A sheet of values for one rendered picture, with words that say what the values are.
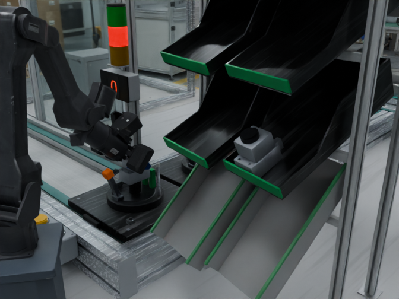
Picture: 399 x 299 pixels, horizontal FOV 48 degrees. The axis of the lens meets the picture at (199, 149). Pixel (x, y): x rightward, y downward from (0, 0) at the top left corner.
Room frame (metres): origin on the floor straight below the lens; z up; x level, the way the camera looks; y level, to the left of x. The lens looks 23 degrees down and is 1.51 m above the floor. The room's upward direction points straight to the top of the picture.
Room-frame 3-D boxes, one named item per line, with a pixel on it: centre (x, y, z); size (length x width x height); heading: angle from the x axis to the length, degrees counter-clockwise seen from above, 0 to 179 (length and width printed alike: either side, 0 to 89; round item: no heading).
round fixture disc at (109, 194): (0.98, 0.16, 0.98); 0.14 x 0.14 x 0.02
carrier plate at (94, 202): (0.98, 0.16, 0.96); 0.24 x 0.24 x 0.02; 46
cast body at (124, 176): (0.99, 0.15, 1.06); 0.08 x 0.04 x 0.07; 136
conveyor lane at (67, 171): (1.21, 0.36, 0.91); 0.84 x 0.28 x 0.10; 46
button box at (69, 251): (0.89, 0.37, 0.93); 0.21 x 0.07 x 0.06; 46
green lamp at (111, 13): (1.20, 0.21, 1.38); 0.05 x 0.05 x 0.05
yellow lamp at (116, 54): (1.20, 0.21, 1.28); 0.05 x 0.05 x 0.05
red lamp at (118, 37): (1.20, 0.21, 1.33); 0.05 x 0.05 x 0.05
